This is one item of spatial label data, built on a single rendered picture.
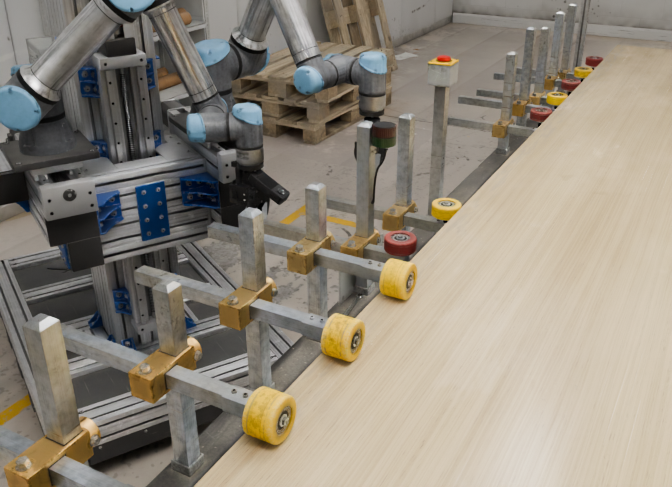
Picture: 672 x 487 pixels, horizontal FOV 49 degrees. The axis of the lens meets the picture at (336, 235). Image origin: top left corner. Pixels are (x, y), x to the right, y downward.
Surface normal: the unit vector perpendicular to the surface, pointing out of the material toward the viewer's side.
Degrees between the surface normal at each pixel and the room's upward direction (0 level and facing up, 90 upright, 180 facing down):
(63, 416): 90
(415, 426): 0
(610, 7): 90
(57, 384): 90
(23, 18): 90
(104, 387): 0
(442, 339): 0
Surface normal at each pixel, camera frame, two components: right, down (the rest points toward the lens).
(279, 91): -0.43, 0.40
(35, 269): 0.00, -0.90
